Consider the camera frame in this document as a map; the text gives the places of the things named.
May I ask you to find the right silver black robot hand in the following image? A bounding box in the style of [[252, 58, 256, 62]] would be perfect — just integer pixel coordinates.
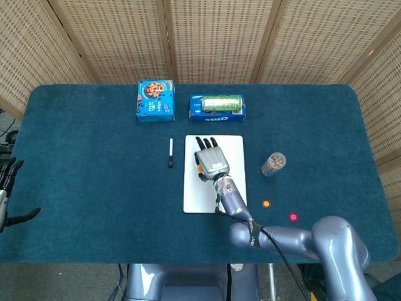
[[193, 135, 232, 182]]

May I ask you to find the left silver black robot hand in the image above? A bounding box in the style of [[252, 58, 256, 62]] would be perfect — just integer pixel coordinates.
[[0, 156, 42, 235]]

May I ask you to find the black floor equipment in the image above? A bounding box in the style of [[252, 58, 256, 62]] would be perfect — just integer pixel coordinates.
[[0, 108, 20, 157]]

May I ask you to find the dark blue Oreo box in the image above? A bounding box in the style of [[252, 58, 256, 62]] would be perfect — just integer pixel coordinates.
[[188, 93, 247, 123]]

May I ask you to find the green drink can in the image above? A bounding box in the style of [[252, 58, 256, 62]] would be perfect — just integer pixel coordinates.
[[201, 95, 245, 112]]

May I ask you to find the clear jar of wafer rolls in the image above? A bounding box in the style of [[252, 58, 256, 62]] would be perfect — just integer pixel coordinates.
[[260, 152, 287, 177]]

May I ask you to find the blue table cover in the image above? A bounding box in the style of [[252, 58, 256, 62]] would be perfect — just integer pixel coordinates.
[[0, 83, 400, 265]]

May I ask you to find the light blue cookie box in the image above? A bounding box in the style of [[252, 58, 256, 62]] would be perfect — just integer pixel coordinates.
[[135, 80, 176, 123]]

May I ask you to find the grey robot torso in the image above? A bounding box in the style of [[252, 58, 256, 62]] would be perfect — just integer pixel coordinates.
[[125, 263, 261, 301]]

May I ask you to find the woven folding screen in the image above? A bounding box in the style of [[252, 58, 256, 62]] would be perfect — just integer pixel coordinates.
[[0, 0, 401, 208]]

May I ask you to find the metal table leg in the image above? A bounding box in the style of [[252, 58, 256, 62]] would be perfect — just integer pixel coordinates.
[[268, 263, 278, 301]]

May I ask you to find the white magnetic whiteboard black frame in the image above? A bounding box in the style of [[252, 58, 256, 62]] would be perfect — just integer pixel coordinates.
[[182, 134, 248, 214]]

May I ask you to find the black velcro cable strap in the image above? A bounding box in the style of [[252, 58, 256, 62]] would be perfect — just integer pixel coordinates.
[[246, 220, 263, 249]]

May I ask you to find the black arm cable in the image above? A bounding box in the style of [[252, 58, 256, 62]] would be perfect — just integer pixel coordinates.
[[214, 191, 313, 301]]

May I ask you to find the blue floor cable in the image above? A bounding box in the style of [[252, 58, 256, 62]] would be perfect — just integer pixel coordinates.
[[116, 263, 127, 298]]

